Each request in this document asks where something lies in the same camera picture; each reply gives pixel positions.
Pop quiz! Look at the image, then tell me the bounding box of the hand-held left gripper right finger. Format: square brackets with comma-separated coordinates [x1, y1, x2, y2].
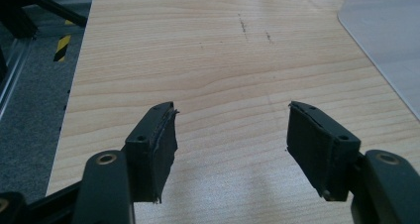
[285, 100, 362, 202]

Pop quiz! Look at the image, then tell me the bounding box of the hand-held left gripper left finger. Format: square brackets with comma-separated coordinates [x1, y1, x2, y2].
[124, 100, 179, 204]

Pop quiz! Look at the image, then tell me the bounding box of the white cutting board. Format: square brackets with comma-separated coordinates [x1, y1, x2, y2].
[337, 0, 420, 121]

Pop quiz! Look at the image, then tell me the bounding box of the yellow black hazard tape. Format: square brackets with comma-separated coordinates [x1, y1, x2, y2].
[52, 19, 75, 63]

